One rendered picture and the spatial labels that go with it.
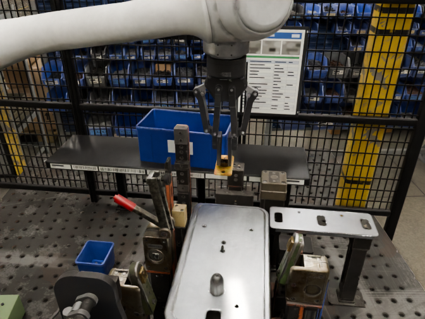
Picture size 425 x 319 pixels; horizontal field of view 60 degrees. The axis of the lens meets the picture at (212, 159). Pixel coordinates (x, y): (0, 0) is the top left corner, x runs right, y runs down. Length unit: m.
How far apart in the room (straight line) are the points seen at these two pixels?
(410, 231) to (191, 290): 2.19
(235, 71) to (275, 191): 0.52
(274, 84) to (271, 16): 0.84
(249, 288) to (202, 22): 0.59
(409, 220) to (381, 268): 1.55
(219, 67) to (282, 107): 0.67
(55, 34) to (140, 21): 0.16
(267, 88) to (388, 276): 0.76
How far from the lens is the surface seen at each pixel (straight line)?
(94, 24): 0.59
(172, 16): 0.52
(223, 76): 0.70
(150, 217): 0.93
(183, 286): 0.89
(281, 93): 1.32
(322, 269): 0.90
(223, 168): 0.80
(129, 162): 1.30
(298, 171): 1.25
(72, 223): 1.63
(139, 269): 0.80
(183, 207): 1.00
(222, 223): 1.05
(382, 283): 1.41
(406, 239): 2.81
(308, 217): 1.10
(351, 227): 1.10
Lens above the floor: 1.66
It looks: 30 degrees down
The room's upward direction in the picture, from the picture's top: straight up
